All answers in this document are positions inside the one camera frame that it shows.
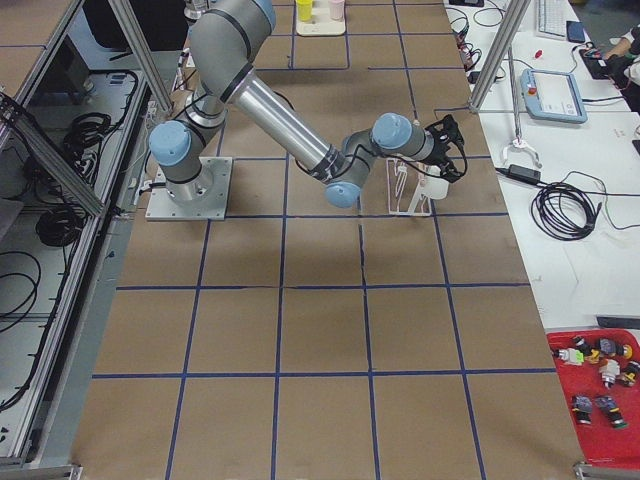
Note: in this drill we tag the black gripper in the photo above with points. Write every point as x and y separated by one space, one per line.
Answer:
440 153

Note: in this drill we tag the pale green plastic cup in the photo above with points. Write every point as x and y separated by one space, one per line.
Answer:
436 188

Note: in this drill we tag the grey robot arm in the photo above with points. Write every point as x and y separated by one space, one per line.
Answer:
224 42

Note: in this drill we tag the pink plastic cup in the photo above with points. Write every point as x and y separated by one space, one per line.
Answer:
336 9

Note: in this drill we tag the yellow plastic cup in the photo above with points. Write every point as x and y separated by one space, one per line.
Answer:
304 10

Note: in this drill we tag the black power adapter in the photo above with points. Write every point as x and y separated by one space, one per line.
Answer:
524 174

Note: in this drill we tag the teach pendant tablet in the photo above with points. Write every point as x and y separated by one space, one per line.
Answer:
553 96

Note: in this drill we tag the white keyboard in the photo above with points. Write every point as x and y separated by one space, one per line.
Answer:
550 19

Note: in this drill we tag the white rabbit print tray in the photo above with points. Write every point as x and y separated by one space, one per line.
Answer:
321 24

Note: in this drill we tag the red parts tray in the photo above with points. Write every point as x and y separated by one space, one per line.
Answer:
599 375

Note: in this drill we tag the white wire cup rack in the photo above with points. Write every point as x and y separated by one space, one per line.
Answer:
407 188

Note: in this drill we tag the aluminium frame post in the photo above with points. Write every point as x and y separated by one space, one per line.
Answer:
501 42

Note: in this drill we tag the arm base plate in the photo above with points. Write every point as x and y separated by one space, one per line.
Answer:
204 198

